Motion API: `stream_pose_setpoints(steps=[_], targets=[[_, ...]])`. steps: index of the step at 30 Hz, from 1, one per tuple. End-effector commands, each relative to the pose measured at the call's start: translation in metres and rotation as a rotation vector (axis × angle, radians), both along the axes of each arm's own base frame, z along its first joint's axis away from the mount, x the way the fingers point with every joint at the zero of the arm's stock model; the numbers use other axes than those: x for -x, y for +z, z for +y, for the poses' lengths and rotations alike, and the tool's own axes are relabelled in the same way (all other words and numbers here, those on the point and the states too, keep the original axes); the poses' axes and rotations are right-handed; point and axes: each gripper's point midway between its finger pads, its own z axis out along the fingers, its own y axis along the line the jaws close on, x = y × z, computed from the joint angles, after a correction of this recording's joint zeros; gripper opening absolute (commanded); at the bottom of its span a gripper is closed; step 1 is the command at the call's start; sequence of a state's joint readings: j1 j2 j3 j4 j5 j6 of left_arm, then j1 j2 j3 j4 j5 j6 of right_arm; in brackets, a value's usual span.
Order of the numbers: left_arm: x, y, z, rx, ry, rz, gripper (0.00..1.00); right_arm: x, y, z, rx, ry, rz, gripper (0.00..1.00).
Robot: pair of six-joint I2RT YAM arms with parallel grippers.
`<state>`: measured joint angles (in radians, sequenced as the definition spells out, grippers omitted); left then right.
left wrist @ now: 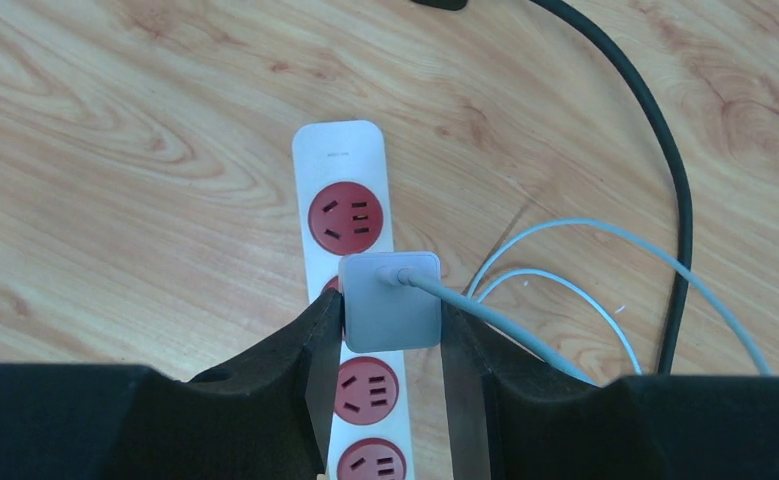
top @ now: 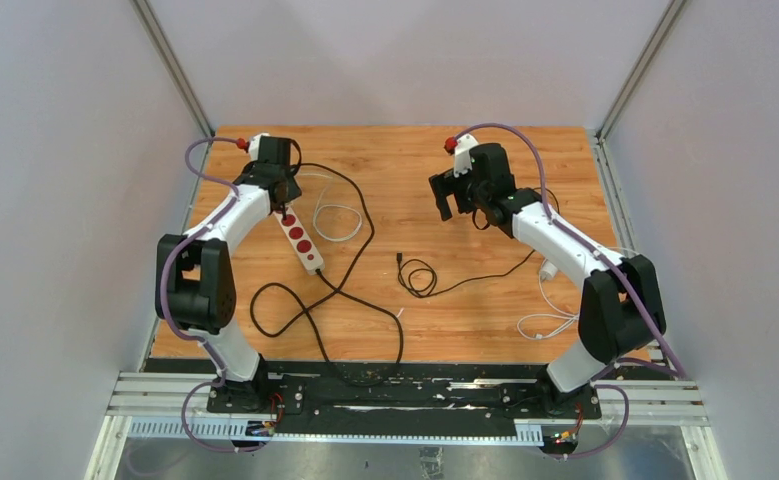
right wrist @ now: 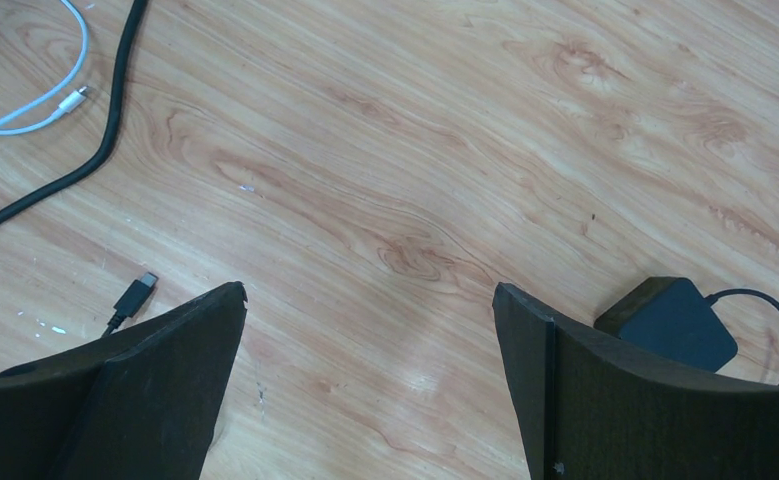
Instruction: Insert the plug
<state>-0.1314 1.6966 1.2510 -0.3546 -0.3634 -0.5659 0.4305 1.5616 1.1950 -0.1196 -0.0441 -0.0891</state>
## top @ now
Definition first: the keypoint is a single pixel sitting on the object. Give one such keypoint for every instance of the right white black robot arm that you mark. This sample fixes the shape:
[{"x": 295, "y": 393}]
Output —
[{"x": 621, "y": 308}]

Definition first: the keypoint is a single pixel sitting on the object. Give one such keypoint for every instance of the aluminium frame rail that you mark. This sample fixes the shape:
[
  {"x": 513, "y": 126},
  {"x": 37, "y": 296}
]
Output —
[{"x": 652, "y": 426}]

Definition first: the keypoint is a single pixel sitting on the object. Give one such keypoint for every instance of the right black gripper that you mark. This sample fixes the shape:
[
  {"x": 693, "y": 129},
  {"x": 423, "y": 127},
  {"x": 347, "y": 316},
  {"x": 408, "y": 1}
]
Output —
[{"x": 445, "y": 185}]

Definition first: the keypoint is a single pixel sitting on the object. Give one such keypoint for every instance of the white red power strip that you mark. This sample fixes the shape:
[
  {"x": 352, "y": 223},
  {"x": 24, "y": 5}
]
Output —
[{"x": 303, "y": 245}]

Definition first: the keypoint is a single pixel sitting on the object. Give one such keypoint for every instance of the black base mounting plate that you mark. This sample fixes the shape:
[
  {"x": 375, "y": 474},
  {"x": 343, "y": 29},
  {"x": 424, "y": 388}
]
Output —
[{"x": 421, "y": 404}]

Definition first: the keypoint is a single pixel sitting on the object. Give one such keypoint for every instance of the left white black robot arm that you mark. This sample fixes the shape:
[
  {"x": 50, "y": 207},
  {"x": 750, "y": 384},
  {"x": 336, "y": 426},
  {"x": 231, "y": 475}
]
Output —
[{"x": 196, "y": 291}]

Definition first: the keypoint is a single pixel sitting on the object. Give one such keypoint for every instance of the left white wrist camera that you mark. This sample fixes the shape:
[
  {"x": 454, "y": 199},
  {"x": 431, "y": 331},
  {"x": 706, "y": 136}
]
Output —
[{"x": 252, "y": 145}]

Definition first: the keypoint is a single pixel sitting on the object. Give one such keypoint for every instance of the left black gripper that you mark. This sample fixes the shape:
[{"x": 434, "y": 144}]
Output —
[{"x": 293, "y": 191}]

